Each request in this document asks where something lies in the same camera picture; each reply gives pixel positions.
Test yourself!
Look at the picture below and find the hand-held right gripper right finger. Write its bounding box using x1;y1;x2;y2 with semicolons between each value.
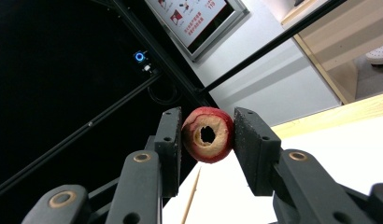
234;106;283;197

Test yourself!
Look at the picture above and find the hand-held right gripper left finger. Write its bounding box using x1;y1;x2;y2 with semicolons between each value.
153;106;183;199

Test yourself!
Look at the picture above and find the red cored fruit ring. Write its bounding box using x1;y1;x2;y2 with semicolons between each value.
180;105;235;164

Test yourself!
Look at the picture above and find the thin bamboo skewer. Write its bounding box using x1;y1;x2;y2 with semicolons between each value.
180;166;202;224

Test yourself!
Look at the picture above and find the white board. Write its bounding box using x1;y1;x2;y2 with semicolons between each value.
161;115;383;224

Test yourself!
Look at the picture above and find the wooden table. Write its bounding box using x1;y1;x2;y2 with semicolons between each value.
270;91;383;141

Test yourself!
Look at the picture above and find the blue lit button box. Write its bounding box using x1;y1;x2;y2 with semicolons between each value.
133;49;154;75

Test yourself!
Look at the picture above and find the framed red white poster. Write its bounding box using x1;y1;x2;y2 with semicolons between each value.
145;0;250;62

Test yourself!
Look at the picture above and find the light wooden cabinet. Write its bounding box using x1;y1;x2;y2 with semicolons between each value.
279;0;383;105

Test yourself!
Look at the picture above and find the white shoe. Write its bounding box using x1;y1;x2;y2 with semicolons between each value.
364;43;383;66

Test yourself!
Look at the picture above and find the looped black cable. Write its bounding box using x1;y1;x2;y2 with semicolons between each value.
147;83;182;107

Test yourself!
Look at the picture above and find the black metal frame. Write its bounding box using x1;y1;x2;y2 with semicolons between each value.
0;0;348;201

